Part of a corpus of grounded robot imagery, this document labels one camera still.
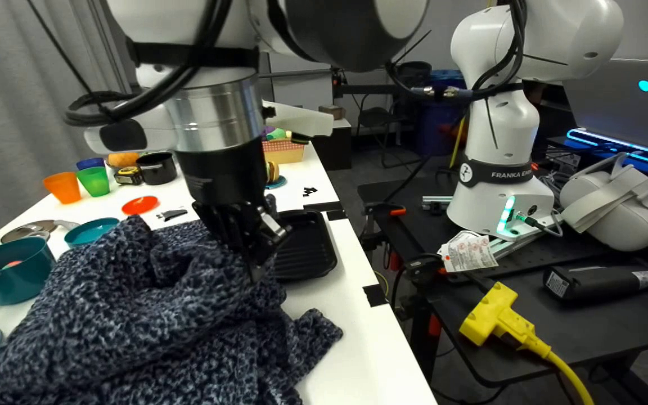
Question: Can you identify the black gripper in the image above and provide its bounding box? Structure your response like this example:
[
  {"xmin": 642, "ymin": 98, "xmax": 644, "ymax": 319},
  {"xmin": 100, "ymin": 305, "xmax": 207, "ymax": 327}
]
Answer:
[{"xmin": 176, "ymin": 137, "xmax": 291, "ymax": 266}]

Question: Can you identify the dark blue knitted towel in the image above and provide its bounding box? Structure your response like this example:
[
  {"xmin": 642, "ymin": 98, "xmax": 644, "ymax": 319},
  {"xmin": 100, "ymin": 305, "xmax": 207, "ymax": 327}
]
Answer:
[{"xmin": 0, "ymin": 214, "xmax": 344, "ymax": 405}]

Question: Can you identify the toy burger on teal plate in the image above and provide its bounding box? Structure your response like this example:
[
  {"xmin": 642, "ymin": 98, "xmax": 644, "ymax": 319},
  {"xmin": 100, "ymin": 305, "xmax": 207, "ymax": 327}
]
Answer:
[{"xmin": 263, "ymin": 159, "xmax": 291, "ymax": 191}]

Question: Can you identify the black ridged plastic tray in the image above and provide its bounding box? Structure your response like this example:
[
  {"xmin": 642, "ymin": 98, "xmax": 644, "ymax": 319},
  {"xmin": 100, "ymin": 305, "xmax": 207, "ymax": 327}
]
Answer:
[{"xmin": 271, "ymin": 209, "xmax": 340, "ymax": 285}]

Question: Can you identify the small flat black clip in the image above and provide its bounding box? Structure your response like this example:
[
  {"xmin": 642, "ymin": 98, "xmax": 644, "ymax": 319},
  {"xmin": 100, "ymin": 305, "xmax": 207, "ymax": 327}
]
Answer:
[{"xmin": 155, "ymin": 206, "xmax": 190, "ymax": 223}]

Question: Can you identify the orange box with toys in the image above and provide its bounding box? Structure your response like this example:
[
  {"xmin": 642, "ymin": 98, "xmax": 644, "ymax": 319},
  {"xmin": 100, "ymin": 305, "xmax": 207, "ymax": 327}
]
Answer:
[{"xmin": 263, "ymin": 127, "xmax": 309, "ymax": 165}]

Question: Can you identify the dark cooking pot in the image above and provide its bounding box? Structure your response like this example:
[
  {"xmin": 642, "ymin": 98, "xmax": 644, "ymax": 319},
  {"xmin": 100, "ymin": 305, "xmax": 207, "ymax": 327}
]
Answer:
[{"xmin": 135, "ymin": 151, "xmax": 181, "ymax": 186}]

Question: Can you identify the orange red toy plate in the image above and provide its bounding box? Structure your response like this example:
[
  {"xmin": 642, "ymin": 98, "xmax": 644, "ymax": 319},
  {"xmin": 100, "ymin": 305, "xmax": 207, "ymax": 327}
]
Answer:
[{"xmin": 120, "ymin": 193, "xmax": 163, "ymax": 219}]

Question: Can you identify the black side cabinet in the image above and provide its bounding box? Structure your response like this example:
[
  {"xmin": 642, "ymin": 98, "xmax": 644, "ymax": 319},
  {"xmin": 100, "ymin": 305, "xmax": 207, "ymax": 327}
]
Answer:
[{"xmin": 311, "ymin": 116, "xmax": 356, "ymax": 170}]

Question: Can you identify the small dark jar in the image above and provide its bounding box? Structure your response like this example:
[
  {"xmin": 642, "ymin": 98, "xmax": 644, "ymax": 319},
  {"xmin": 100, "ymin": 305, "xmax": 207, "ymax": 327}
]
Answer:
[{"xmin": 113, "ymin": 165, "xmax": 145, "ymax": 186}]

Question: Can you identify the orange toy bread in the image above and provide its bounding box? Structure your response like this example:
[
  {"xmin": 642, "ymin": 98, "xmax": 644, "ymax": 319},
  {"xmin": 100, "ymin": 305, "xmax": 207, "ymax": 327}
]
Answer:
[{"xmin": 106, "ymin": 151, "xmax": 139, "ymax": 170}]

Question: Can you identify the green plastic cup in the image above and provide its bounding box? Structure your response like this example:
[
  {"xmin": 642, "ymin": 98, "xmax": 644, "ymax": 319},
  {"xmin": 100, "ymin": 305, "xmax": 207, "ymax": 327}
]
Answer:
[{"xmin": 75, "ymin": 165, "xmax": 113, "ymax": 201}]

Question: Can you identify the black office chair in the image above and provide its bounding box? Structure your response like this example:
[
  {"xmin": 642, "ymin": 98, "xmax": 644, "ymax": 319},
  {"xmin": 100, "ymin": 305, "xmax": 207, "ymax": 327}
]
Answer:
[{"xmin": 356, "ymin": 60, "xmax": 434, "ymax": 166}]

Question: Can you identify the orange plastic cup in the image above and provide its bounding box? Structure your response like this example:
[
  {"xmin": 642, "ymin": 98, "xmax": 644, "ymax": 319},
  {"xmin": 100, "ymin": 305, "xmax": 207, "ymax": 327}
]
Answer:
[{"xmin": 40, "ymin": 169, "xmax": 86, "ymax": 206}]

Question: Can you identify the grey round metal lid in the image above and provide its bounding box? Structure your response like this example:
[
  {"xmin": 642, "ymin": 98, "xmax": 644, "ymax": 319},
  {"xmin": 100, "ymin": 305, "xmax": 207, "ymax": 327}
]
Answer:
[{"xmin": 0, "ymin": 219, "xmax": 82, "ymax": 247}]

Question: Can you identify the blue storage bin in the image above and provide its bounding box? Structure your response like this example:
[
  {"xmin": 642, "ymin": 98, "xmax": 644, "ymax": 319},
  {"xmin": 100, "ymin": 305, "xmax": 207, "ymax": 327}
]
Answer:
[{"xmin": 416, "ymin": 67, "xmax": 470, "ymax": 157}]

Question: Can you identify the white paper tag red print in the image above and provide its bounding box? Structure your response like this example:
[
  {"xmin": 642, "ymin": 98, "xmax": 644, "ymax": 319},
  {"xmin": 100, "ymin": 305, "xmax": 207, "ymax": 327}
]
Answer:
[{"xmin": 437, "ymin": 227, "xmax": 505, "ymax": 274}]

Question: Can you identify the large teal toy pot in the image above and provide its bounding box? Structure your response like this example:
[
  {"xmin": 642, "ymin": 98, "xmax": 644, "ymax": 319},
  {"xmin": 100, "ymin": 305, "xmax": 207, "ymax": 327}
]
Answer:
[{"xmin": 0, "ymin": 237, "xmax": 58, "ymax": 309}]

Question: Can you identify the grey curtain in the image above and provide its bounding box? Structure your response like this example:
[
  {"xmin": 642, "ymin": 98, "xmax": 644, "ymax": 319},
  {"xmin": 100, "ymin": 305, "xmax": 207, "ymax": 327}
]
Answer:
[{"xmin": 0, "ymin": 0, "xmax": 141, "ymax": 254}]

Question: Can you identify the black power brick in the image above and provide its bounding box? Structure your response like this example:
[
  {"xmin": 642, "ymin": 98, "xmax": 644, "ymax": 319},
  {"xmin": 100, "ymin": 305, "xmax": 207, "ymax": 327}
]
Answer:
[{"xmin": 542, "ymin": 260, "xmax": 648, "ymax": 305}]

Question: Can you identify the white VR headset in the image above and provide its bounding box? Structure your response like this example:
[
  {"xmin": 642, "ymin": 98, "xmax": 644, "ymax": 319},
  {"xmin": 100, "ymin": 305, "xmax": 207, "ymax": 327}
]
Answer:
[{"xmin": 559, "ymin": 154, "xmax": 648, "ymax": 254}]

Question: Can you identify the grey laptop with blue light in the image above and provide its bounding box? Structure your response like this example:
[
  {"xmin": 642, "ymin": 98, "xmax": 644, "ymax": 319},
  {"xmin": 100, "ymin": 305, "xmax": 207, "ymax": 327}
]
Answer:
[{"xmin": 562, "ymin": 55, "xmax": 648, "ymax": 183}]

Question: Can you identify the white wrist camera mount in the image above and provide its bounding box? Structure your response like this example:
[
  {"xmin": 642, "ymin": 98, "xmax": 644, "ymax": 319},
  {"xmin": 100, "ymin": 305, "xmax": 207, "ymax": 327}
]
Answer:
[{"xmin": 261, "ymin": 98, "xmax": 336, "ymax": 142}]

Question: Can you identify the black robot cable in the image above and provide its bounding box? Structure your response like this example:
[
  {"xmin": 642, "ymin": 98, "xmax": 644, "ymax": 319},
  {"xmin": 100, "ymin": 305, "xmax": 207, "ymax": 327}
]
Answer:
[{"xmin": 27, "ymin": 0, "xmax": 528, "ymax": 131}]

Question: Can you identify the yellow power plug with cable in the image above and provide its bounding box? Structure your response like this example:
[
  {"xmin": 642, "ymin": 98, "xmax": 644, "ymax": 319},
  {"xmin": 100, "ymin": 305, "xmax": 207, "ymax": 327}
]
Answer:
[{"xmin": 456, "ymin": 278, "xmax": 597, "ymax": 405}]

